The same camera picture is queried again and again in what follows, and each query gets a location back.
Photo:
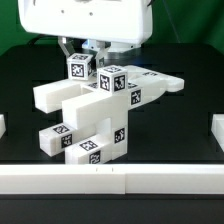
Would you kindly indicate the white part edge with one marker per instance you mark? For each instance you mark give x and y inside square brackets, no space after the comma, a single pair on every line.
[218,129]
[2,124]

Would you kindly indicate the white part left edge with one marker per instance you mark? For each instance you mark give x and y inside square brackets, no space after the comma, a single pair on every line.
[2,124]

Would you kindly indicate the white chair seat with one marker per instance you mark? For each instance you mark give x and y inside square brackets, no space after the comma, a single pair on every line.
[113,126]

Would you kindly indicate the white chair back frame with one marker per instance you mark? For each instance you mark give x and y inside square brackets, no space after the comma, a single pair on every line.
[73,96]

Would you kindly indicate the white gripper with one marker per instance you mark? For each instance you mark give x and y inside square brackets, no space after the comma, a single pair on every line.
[122,21]

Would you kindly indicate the white part right edge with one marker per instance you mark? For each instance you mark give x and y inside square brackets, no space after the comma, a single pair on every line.
[218,129]

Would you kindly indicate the white tagged block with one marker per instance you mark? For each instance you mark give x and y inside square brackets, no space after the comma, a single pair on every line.
[112,79]

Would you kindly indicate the white front rail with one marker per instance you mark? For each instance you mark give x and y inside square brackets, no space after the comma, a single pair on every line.
[112,179]

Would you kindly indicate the white tagged cube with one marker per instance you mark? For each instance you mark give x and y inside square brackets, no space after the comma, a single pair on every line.
[79,66]

